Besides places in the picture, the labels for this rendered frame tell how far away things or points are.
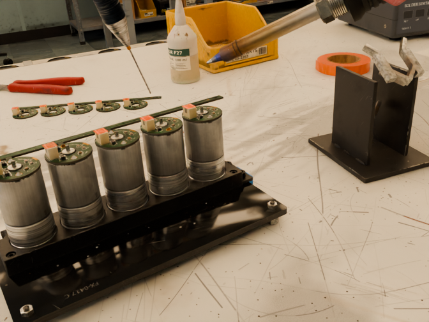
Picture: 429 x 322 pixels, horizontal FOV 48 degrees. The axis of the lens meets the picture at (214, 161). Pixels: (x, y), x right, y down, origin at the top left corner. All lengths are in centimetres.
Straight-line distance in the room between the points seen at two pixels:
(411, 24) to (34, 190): 57
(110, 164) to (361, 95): 18
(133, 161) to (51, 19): 447
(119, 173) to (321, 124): 22
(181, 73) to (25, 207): 33
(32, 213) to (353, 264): 17
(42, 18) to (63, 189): 446
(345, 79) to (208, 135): 12
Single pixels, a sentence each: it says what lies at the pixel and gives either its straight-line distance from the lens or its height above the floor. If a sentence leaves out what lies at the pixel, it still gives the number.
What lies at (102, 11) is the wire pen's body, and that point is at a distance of 24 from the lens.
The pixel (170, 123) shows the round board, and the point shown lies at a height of 81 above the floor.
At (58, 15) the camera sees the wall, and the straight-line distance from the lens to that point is 473.
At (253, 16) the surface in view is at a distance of 66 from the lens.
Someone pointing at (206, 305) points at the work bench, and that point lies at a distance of 25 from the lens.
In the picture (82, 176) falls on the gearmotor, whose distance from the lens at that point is 26.
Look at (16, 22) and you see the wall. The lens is 470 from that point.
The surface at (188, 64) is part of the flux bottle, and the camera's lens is 55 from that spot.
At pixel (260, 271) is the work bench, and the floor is 75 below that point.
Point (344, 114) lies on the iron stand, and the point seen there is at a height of 78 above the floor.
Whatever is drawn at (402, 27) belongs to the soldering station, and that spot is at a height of 77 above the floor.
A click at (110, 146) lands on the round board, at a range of 27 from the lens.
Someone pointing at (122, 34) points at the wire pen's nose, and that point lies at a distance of 24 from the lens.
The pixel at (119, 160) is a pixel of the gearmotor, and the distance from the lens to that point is 27.
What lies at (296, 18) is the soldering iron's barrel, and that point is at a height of 87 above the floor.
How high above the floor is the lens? 92
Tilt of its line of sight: 27 degrees down
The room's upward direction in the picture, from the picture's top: 4 degrees counter-clockwise
